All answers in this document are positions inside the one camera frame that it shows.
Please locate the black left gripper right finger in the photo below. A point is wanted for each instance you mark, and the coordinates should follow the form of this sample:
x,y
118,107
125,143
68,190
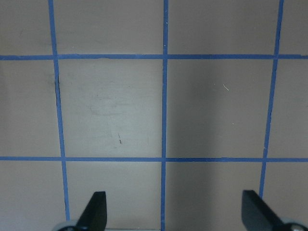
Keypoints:
x,y
256,215

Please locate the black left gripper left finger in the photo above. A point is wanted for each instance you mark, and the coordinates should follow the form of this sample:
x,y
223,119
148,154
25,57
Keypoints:
x,y
94,216

